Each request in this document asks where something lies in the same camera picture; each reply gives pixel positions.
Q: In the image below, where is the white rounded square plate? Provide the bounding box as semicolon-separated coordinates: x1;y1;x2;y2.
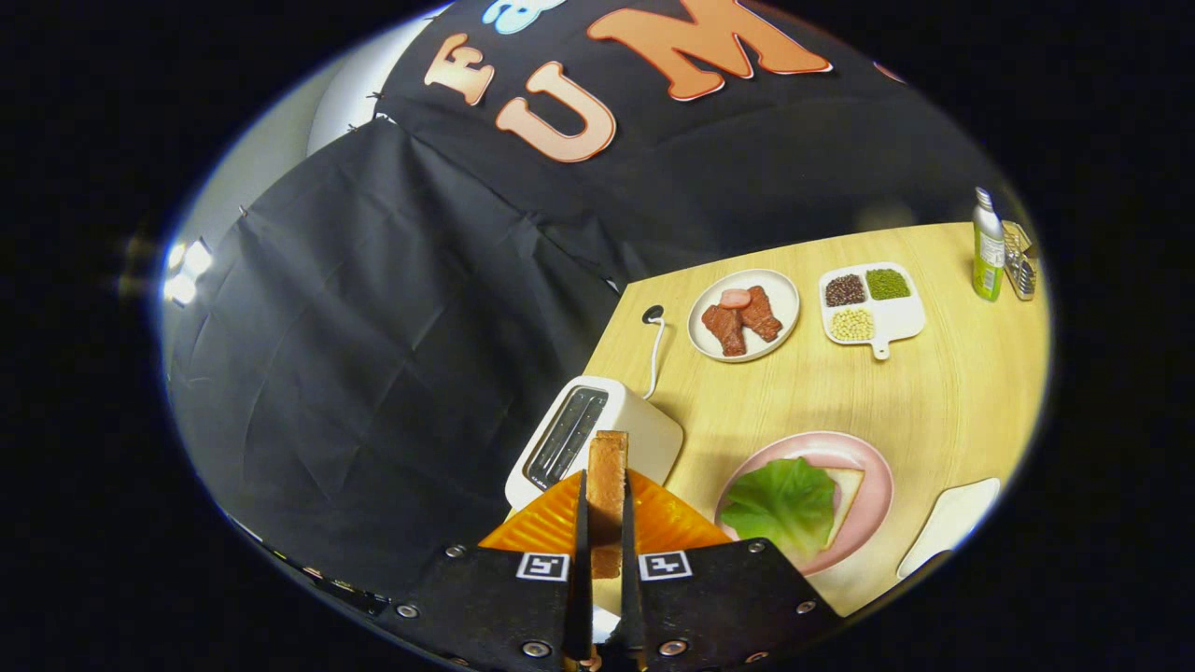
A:
896;478;1002;580

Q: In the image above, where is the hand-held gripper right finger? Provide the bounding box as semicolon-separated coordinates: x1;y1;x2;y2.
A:
612;469;846;672

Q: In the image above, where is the grey round plate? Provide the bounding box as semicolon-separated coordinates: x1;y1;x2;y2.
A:
687;269;801;363

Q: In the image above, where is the green lettuce leaf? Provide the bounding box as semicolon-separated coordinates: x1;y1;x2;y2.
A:
719;457;837;563

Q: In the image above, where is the ceiling light strip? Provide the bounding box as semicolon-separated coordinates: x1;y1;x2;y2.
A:
163;238;216;307

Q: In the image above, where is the pink round plate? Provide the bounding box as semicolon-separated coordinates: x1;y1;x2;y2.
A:
714;430;894;577

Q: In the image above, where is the green label bottle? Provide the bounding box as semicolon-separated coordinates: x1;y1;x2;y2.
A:
971;187;1006;302

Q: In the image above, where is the black backdrop cloth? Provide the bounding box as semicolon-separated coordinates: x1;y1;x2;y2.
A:
168;0;1028;598

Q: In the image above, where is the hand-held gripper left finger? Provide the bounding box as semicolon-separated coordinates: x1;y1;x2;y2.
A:
378;469;596;672

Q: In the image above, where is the white divided dish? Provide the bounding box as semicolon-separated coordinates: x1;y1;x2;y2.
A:
819;262;927;361

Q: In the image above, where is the white toaster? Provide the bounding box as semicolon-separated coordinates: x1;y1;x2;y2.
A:
505;375;684;512

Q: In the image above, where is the white toaster cable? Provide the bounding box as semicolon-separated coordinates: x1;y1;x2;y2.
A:
640;305;667;400

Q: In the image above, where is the red meat piece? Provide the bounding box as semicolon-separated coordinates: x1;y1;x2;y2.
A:
701;304;748;358
740;286;784;343

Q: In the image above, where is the wire utensil basket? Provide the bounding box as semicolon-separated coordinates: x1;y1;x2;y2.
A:
1002;220;1039;301

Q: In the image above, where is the white sandwich bread slice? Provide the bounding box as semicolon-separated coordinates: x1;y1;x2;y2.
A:
820;467;866;549

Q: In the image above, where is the toasted brown bread slice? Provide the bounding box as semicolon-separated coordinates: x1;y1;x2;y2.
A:
588;430;629;580

